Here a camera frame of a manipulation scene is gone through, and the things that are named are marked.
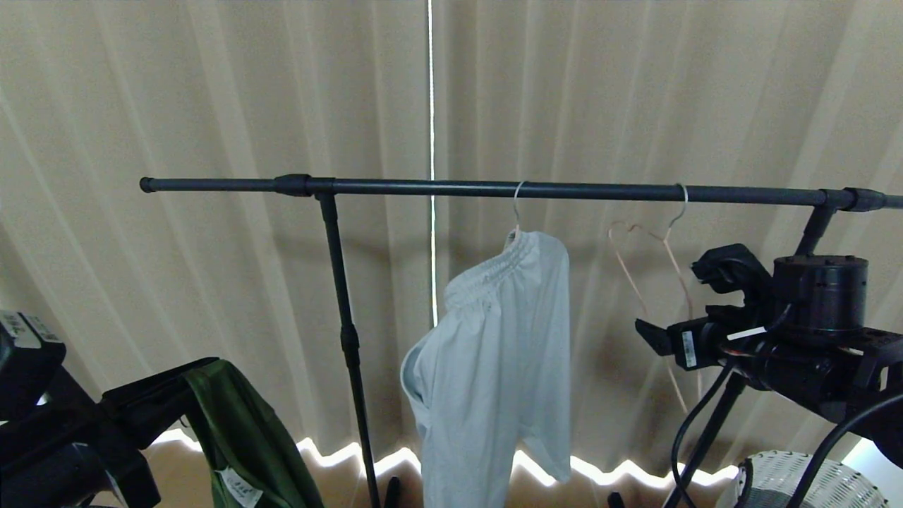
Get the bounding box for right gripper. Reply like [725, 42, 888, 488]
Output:
[634, 315, 777, 372]

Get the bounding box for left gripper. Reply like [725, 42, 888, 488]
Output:
[0, 404, 163, 508]

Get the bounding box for pale grey shorts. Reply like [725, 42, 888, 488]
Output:
[400, 229, 572, 508]

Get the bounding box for green garment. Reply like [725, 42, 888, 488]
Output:
[183, 358, 325, 508]

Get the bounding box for pink clothes hanger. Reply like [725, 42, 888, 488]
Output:
[509, 181, 528, 244]
[608, 183, 704, 417]

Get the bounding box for white laundry basket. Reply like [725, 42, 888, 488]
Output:
[716, 452, 890, 508]

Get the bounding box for black clothes rack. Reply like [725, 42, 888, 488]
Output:
[140, 173, 903, 508]

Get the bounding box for beige curtain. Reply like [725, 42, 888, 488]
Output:
[0, 0, 903, 488]

